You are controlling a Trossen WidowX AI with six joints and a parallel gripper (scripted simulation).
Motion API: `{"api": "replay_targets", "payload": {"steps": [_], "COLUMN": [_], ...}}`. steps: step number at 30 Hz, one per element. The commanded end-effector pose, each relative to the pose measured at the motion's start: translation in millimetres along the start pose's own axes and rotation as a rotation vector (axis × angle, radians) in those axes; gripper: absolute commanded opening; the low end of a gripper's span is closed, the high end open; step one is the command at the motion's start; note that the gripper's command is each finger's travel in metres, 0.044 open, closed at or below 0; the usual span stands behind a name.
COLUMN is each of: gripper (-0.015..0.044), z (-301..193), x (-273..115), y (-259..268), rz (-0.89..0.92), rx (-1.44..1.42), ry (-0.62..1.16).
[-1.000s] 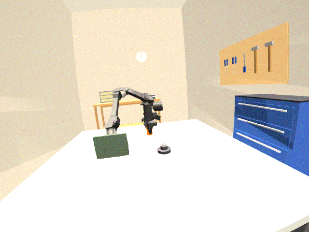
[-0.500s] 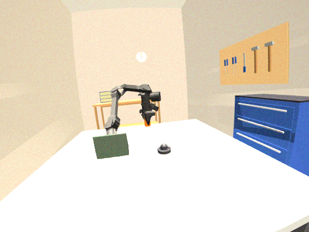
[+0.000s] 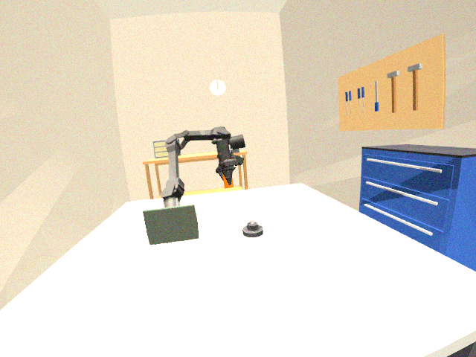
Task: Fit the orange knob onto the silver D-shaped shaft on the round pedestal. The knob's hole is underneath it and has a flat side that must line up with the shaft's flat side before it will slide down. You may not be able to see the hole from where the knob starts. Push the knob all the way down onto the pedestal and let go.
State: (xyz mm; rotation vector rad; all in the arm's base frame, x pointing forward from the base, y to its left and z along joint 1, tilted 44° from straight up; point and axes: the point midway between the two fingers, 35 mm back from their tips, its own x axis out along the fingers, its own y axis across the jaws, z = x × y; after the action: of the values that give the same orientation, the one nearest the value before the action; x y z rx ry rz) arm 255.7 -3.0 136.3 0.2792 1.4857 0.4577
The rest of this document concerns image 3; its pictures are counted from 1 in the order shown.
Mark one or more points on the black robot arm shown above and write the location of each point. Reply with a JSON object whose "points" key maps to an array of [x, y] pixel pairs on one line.
{"points": [[219, 136]]}

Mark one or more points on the orange knob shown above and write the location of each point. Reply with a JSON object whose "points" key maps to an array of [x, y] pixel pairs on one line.
{"points": [[226, 184]]}

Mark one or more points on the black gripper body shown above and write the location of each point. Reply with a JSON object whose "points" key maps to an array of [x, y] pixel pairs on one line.
{"points": [[225, 160]]}

